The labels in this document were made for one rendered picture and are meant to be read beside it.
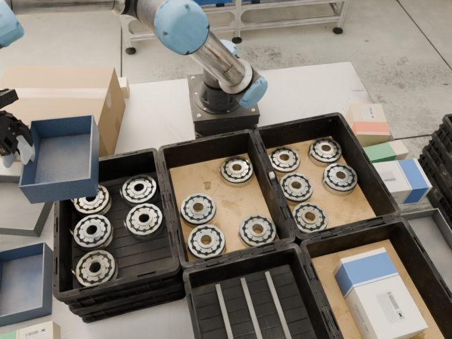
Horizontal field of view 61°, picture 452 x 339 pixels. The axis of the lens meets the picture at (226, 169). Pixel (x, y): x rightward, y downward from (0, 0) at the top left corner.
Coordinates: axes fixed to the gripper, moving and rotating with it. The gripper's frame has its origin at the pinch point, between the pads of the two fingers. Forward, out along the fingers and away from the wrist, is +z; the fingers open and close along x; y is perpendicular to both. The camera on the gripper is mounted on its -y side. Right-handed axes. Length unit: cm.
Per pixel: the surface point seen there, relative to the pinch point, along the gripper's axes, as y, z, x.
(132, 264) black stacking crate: 17.1, 31.2, 14.7
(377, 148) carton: -19, 50, 98
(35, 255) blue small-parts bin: 5.1, 39.3, -19.1
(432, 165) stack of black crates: -35, 95, 138
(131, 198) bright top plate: -2.4, 28.4, 14.9
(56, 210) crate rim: 3.7, 18.8, -2.2
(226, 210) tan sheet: 4, 35, 42
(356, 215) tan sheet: 10, 40, 79
